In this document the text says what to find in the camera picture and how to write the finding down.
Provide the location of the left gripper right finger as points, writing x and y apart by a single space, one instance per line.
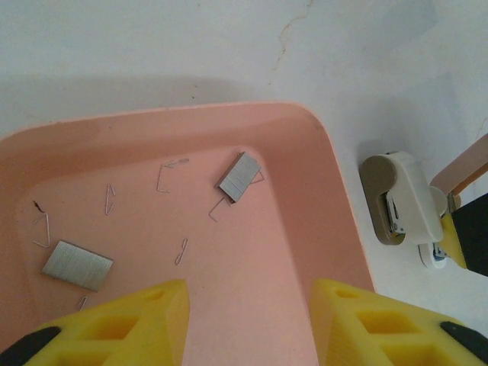
343 335

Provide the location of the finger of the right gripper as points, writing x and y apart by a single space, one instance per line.
474 236

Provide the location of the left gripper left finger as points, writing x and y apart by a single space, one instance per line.
152 335

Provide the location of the pink and white mini stapler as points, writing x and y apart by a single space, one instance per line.
465 164

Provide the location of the beige and cream mini stapler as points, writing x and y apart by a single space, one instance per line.
409 190

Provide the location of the pink plastic tray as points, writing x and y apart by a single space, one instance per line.
228 248

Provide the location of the loose single metal staple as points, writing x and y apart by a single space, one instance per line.
82 304
48 230
215 207
182 251
161 176
108 198

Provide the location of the grey staple strip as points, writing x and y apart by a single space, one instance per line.
240 177
78 267

